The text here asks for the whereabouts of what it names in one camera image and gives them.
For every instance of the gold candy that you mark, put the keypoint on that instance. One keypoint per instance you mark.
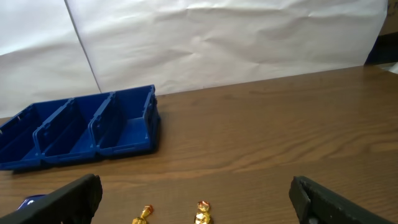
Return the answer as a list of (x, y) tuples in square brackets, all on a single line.
[(145, 212), (203, 207)]

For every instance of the blue candy pack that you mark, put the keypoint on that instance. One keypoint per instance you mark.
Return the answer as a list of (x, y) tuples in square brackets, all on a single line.
[(29, 200)]

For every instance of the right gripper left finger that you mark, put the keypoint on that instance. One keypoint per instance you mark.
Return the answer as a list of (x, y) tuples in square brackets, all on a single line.
[(62, 205)]

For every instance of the blue tray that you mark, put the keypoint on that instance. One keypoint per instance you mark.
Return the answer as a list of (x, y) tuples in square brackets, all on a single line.
[(130, 133)]

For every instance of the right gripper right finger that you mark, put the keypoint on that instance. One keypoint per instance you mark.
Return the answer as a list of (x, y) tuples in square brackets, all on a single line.
[(326, 208)]

